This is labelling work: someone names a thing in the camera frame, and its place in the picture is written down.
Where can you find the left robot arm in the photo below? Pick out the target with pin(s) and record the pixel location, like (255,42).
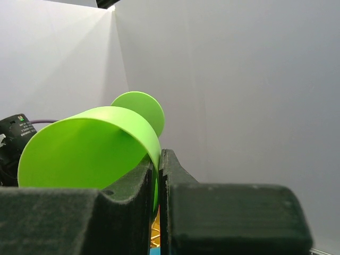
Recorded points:
(16,131)

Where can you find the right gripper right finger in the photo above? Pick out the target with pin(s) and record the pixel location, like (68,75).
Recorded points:
(217,218)

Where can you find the gold wire glass rack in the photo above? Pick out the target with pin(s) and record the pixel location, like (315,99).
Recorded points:
(155,232)

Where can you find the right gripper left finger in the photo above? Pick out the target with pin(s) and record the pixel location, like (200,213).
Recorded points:
(115,220)

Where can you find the green wine glass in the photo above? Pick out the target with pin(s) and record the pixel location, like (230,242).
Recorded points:
(94,148)

